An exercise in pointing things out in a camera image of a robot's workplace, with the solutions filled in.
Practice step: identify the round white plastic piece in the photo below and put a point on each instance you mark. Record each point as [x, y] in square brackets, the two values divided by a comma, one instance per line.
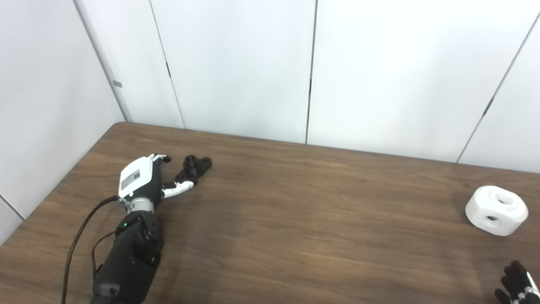
[485, 209]

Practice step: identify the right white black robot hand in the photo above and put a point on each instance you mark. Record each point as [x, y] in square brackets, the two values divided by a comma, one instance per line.
[521, 291]

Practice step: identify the black plastic holder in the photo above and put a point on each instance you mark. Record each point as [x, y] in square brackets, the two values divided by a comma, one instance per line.
[195, 166]

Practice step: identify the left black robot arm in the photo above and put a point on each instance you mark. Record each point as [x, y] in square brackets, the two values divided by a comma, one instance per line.
[130, 257]

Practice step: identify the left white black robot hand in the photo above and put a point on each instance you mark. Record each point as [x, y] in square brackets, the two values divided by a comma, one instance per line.
[137, 179]

